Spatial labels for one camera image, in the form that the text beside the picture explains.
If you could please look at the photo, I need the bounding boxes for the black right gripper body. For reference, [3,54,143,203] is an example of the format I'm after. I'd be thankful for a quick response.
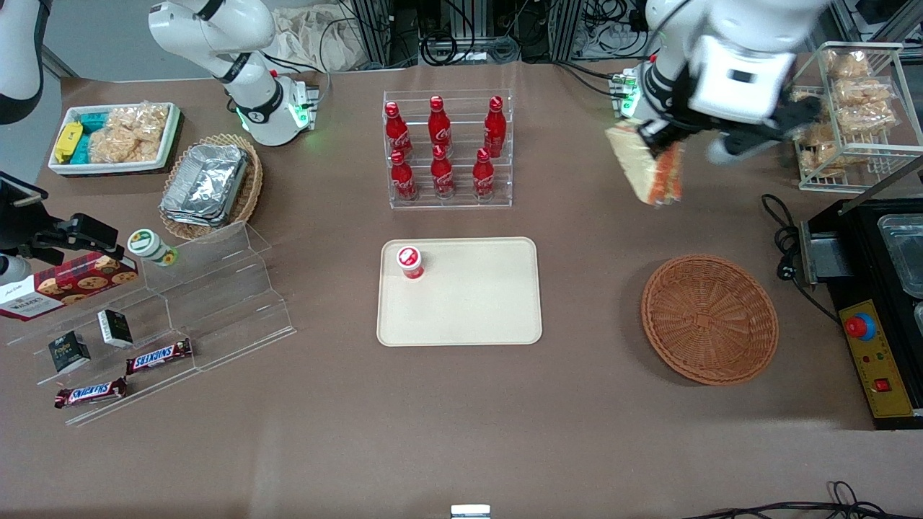
[0,172,73,265]

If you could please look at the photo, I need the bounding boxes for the triangular sandwich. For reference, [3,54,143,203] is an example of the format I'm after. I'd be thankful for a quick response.
[604,119,685,208]

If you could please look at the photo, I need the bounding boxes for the oval tan wicker basket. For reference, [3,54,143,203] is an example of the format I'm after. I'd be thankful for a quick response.
[158,133,265,243]

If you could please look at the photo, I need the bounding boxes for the round brown wicker basket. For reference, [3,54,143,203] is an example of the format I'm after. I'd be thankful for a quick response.
[640,254,780,386]

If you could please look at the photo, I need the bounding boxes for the clear metal machine tray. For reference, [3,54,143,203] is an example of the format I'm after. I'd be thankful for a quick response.
[876,213,923,301]

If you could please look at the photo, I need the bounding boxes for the beige plastic tray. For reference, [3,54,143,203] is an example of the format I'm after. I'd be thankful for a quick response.
[376,236,544,347]

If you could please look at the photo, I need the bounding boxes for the red tartan cookie box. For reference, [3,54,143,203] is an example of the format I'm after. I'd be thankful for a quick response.
[0,252,139,322]

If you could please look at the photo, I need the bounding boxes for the green lidded white jar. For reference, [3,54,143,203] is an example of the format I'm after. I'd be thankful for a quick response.
[127,229,179,268]

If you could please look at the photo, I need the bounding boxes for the white rectangular bin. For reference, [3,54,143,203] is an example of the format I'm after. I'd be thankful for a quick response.
[48,102,182,177]

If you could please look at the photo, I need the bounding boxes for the yellow snack packet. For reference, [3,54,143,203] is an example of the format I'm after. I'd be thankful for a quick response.
[54,121,84,164]

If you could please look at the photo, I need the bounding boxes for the small black box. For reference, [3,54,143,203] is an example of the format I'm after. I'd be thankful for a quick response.
[48,331,92,374]
[97,309,135,349]

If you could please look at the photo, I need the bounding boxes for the clear bag of rice crackers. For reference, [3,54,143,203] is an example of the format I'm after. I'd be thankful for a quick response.
[87,103,172,164]

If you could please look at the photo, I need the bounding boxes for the teal snack packets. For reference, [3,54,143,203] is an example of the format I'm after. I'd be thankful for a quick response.
[71,111,110,165]

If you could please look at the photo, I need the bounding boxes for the stack of foil containers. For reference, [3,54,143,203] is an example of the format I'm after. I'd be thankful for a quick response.
[159,143,250,229]

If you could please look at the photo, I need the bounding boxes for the brown snickers bar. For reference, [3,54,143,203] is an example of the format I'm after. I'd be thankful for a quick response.
[53,377,129,410]
[125,338,194,376]

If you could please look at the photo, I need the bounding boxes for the clear acrylic step shelf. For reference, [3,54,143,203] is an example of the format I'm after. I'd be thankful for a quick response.
[6,221,298,427]

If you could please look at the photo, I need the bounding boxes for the red cola bottle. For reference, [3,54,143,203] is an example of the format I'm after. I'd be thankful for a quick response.
[472,148,497,200]
[389,149,419,202]
[428,95,453,149]
[430,144,457,200]
[384,101,415,161]
[483,95,508,159]

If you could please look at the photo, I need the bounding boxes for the black sealing machine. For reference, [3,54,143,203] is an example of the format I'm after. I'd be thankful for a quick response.
[798,195,923,432]

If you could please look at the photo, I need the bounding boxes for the clear acrylic bottle rack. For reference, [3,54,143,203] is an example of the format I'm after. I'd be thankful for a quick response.
[382,89,514,210]

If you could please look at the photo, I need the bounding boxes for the red lidded cup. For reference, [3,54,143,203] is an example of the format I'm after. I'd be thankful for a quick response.
[395,245,425,281]

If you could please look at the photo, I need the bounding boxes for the beige crumpled cloth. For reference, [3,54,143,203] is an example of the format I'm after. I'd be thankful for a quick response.
[268,6,363,74]

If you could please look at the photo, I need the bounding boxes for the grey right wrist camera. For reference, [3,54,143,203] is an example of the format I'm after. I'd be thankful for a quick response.
[0,254,32,288]

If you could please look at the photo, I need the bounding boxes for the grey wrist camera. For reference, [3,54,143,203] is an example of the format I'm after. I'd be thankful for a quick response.
[708,124,791,166]
[0,254,32,288]

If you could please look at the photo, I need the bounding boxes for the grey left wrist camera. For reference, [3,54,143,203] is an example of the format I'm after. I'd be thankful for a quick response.
[708,124,791,166]

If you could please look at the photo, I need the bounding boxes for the aluminium frame post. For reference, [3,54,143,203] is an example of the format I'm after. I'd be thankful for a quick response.
[350,0,394,70]
[551,0,583,63]

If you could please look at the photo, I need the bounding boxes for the black power cable with plug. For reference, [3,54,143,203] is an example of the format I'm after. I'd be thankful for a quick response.
[761,192,843,327]

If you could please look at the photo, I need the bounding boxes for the white wire rack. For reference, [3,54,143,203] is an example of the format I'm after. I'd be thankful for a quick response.
[787,41,923,195]

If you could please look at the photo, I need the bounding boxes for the black background cable bundle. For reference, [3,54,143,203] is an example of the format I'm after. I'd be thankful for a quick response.
[420,0,521,67]

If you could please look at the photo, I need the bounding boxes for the thin black cable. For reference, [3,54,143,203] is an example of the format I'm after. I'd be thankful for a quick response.
[681,480,923,519]

